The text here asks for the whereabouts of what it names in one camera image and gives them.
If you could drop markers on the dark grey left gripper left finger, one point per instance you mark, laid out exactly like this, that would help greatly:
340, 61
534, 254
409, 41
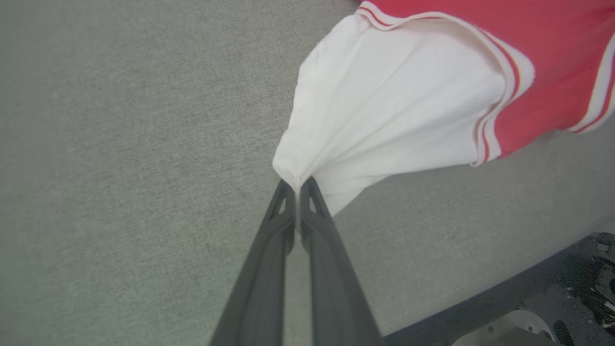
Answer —
262, 288

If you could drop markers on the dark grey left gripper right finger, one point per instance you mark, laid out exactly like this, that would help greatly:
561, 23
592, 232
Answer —
336, 288

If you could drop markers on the red and white basketball jersey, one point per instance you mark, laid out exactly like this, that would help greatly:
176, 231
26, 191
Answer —
384, 105

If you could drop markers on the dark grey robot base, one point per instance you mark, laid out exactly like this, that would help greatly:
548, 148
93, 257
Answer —
552, 274

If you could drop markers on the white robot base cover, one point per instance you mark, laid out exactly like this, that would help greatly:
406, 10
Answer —
509, 329

